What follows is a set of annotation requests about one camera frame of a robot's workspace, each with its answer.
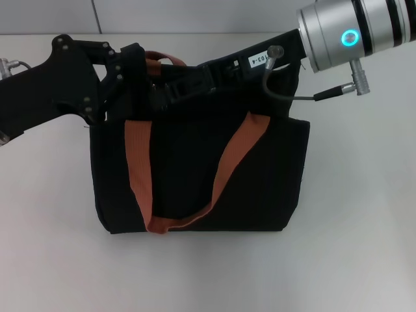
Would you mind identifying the left gripper cable with connector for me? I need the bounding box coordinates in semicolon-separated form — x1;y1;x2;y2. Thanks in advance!
0;57;32;81

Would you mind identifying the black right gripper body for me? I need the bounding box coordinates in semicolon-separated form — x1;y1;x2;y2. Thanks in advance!
200;29;306;92

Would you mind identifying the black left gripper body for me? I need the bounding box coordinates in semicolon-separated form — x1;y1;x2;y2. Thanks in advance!
0;34;101;140

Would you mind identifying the right gripper cable with connectors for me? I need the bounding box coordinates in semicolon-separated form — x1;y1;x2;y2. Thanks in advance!
262;45;371;103

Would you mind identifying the black bag with orange handles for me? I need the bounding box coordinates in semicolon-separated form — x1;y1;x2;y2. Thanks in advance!
89;50;311;235

